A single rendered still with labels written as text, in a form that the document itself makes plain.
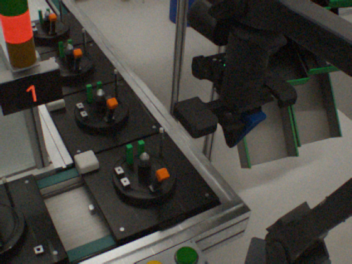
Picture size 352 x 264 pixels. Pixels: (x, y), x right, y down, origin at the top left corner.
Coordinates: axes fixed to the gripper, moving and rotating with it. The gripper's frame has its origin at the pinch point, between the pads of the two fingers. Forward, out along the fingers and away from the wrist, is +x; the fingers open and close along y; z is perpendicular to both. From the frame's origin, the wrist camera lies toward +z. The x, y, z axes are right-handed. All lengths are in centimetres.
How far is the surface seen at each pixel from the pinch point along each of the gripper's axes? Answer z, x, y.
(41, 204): 22.3, 28.4, 28.0
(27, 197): 25.4, 28.4, 30.2
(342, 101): 67, 87, -138
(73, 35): 87, 29, -1
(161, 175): 11.0, 18.5, 5.7
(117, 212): 13.5, 28.4, 14.2
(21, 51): 29.1, -4.0, 24.6
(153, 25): 100, 39, -39
